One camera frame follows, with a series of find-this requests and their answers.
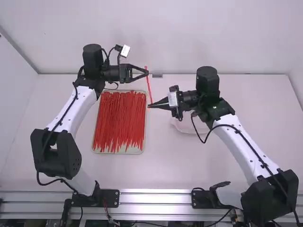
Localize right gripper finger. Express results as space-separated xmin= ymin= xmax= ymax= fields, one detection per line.
xmin=147 ymin=103 xmax=171 ymax=110
xmin=150 ymin=96 xmax=170 ymax=106

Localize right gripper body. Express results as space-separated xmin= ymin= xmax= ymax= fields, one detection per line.
xmin=169 ymin=84 xmax=190 ymax=121

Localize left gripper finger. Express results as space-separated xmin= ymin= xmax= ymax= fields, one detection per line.
xmin=129 ymin=71 xmax=150 ymax=83
xmin=129 ymin=63 xmax=150 ymax=72

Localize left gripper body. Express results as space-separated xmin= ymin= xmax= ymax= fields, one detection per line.
xmin=119 ymin=63 xmax=134 ymax=84

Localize orange cable tie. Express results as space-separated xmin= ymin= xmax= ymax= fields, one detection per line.
xmin=144 ymin=66 xmax=154 ymax=110

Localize white dish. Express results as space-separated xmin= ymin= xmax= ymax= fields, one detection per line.
xmin=169 ymin=110 xmax=210 ymax=135

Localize pale tray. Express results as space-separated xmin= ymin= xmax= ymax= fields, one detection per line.
xmin=90 ymin=89 xmax=150 ymax=155

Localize silver rails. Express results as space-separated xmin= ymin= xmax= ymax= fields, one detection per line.
xmin=0 ymin=188 xmax=303 ymax=219

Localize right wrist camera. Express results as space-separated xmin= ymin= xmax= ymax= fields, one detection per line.
xmin=167 ymin=91 xmax=178 ymax=108

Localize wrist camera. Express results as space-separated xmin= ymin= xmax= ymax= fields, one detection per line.
xmin=167 ymin=91 xmax=178 ymax=108
xmin=119 ymin=44 xmax=131 ymax=57

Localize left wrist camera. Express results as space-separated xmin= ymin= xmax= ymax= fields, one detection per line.
xmin=119 ymin=44 xmax=131 ymax=57

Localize black cable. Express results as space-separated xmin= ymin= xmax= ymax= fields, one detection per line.
xmin=36 ymin=86 xmax=80 ymax=194
xmin=191 ymin=113 xmax=288 ymax=190
xmin=102 ymin=44 xmax=123 ymax=71

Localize row of orange cable ties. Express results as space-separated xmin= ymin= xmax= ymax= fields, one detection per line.
xmin=92 ymin=91 xmax=147 ymax=154

